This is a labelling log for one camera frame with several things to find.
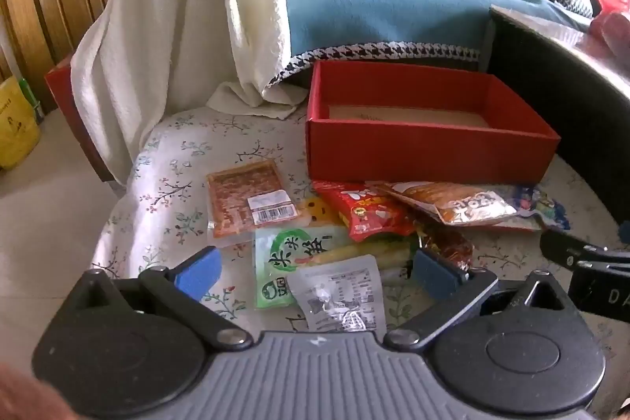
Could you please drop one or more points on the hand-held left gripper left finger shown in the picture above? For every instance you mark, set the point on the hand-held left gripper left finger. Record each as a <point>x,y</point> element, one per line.
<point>199,273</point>

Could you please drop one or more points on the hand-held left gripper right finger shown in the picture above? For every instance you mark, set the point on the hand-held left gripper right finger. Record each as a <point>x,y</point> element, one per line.
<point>435,275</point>

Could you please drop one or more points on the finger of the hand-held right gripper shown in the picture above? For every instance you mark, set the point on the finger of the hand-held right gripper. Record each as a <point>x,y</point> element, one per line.
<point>558,248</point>

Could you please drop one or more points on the orange silver snack packet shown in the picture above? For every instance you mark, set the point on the orange silver snack packet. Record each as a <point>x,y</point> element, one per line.
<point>443,198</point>

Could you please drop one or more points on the orange-brown snack packet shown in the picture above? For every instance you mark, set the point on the orange-brown snack packet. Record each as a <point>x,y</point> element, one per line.
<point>241,193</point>

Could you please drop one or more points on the clear white printed snack packet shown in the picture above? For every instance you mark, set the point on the clear white printed snack packet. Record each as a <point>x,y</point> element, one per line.
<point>344,292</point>

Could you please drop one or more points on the red cardboard box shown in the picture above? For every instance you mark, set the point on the red cardboard box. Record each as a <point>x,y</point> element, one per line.
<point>418,149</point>

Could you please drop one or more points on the dark coffee table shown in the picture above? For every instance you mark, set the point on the dark coffee table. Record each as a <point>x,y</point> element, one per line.
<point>541,80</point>

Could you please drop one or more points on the red stool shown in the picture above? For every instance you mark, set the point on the red stool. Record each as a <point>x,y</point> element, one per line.
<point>64,90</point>

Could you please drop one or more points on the white towel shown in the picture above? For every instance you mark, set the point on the white towel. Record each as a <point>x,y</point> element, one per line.
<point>172,31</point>

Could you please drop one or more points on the blue houndstooth-trimmed sofa cover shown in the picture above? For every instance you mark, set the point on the blue houndstooth-trimmed sofa cover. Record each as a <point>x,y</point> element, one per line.
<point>393,6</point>

